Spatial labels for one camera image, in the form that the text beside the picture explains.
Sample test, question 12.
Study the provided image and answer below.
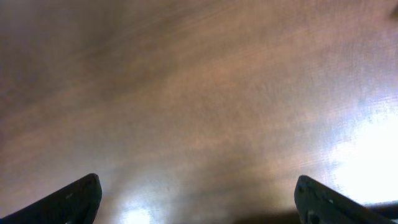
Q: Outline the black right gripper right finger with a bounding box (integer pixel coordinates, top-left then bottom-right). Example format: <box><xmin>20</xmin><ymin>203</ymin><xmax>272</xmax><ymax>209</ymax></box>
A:
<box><xmin>294</xmin><ymin>175</ymin><xmax>395</xmax><ymax>224</ymax></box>

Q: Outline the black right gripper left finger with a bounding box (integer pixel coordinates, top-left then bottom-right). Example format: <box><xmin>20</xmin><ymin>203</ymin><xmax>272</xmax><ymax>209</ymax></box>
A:
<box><xmin>1</xmin><ymin>173</ymin><xmax>102</xmax><ymax>224</ymax></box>

